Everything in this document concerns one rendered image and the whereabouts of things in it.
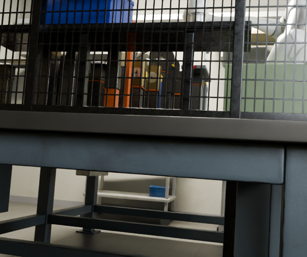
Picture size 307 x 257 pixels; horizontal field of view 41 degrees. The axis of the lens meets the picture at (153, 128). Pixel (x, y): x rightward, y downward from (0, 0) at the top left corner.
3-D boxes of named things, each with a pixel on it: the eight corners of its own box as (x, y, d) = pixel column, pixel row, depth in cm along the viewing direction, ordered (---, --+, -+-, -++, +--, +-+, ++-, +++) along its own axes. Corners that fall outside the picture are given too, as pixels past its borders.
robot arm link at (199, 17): (195, 19, 242) (195, 28, 241) (187, 14, 235) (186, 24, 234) (208, 16, 236) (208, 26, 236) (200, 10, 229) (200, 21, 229)
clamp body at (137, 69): (127, 141, 182) (133, 62, 185) (148, 142, 179) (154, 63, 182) (122, 140, 175) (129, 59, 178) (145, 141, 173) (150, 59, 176)
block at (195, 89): (187, 150, 247) (191, 77, 251) (200, 151, 245) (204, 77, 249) (185, 149, 237) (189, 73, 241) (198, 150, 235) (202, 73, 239)
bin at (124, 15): (58, 43, 153) (61, 9, 155) (132, 39, 142) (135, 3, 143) (30, 29, 138) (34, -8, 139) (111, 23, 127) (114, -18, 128)
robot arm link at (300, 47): (291, 88, 188) (318, 50, 174) (259, 73, 190) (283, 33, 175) (305, 23, 245) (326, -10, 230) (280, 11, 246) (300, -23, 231)
